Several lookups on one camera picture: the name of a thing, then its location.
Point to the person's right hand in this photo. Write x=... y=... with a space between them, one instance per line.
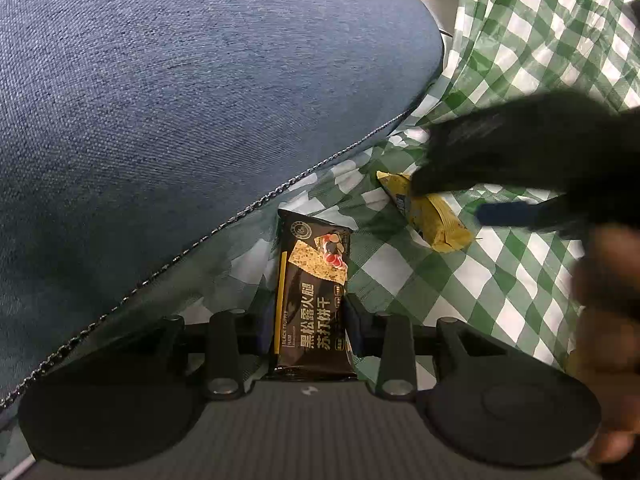
x=605 y=282

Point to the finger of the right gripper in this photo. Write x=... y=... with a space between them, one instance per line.
x=457 y=157
x=550 y=215

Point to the green white checkered cloth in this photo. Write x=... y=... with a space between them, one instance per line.
x=509 y=282

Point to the gold foil snack packet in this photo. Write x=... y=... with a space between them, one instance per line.
x=429 y=215

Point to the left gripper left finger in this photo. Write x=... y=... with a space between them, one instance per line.
x=142 y=393

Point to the black cracker packet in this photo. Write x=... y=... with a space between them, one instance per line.
x=309 y=341

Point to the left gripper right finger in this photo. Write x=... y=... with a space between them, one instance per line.
x=487 y=400

